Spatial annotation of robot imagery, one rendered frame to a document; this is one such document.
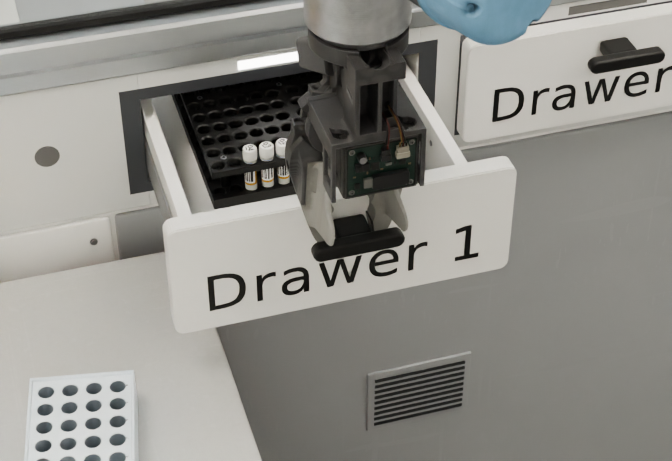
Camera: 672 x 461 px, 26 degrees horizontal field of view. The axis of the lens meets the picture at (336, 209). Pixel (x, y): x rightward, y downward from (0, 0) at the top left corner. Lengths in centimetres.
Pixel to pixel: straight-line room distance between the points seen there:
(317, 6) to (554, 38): 42
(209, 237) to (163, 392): 16
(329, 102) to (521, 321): 61
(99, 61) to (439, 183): 31
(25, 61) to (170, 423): 32
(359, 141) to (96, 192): 38
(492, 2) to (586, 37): 52
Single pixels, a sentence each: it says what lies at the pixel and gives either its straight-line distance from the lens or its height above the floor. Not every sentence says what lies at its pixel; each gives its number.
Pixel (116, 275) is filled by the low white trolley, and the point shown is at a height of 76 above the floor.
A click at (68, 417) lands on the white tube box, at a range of 118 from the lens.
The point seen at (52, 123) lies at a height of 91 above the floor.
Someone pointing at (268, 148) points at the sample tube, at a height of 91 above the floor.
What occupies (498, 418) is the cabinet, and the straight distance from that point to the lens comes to 171.
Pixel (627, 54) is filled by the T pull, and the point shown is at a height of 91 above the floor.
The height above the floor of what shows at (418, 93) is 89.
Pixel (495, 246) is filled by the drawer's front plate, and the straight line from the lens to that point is 124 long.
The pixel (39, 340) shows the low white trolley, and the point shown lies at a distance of 129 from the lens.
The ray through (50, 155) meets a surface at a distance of 130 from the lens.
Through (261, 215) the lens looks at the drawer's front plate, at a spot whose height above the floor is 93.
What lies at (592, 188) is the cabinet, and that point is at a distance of 152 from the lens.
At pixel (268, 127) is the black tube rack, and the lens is 127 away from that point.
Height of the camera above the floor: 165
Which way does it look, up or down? 39 degrees down
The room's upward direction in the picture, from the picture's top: straight up
